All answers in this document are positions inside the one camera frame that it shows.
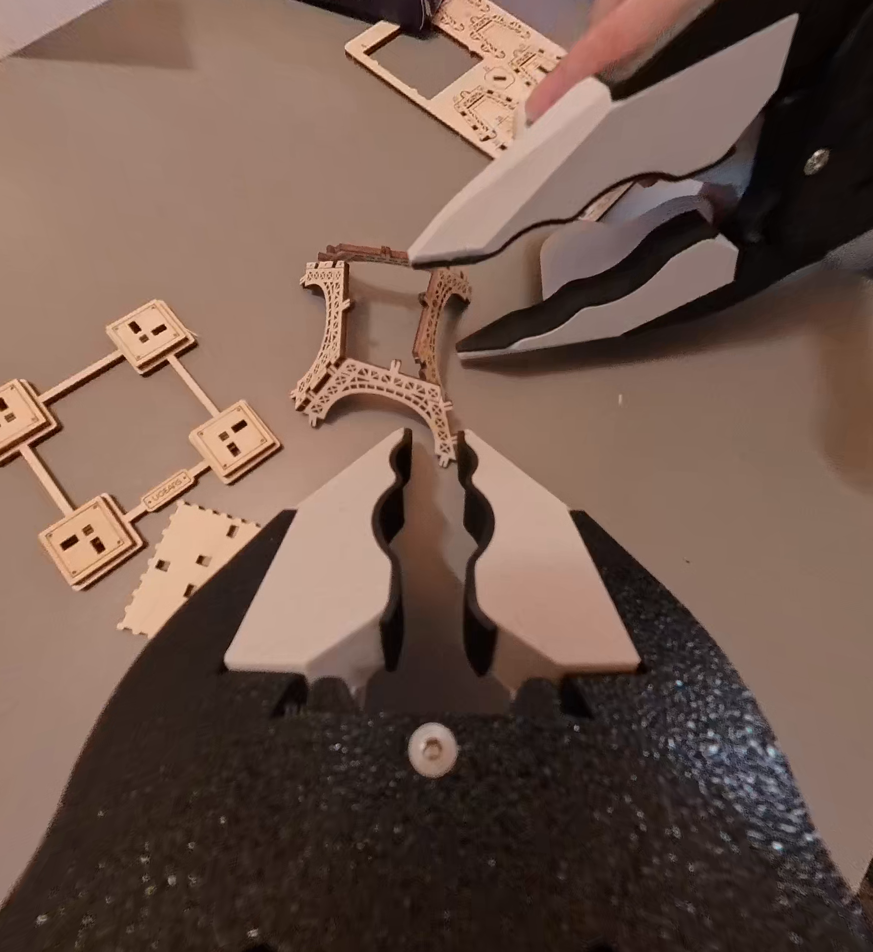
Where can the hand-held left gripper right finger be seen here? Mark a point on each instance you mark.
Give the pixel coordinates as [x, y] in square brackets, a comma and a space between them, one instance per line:
[555, 595]

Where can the serrated square wooden plate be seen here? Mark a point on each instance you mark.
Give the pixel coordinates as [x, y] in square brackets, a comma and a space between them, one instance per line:
[183, 535]

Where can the wooden four-square connector frame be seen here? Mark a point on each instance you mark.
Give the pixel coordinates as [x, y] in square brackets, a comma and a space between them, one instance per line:
[5, 428]

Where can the wooden lattice arch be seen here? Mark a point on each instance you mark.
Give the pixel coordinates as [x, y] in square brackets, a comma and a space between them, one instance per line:
[384, 379]

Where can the wooden sheet with long parts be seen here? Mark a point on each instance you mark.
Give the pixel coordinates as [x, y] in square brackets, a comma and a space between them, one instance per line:
[451, 111]

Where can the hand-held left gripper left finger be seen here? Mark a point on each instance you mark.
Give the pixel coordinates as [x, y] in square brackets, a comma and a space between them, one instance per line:
[302, 595]

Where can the dark purple puzzle box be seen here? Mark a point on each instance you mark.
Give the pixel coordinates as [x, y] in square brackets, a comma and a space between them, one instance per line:
[362, 11]

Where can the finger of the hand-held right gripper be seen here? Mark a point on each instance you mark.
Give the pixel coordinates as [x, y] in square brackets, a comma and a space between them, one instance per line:
[667, 282]
[615, 149]

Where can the wooden arch frame assembly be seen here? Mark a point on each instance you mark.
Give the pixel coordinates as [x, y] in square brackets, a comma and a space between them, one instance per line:
[334, 327]

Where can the grey desk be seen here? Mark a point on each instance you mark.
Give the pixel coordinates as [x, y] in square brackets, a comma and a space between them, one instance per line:
[146, 186]

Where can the person's right hand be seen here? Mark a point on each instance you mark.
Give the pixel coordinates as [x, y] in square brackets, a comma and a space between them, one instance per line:
[600, 44]

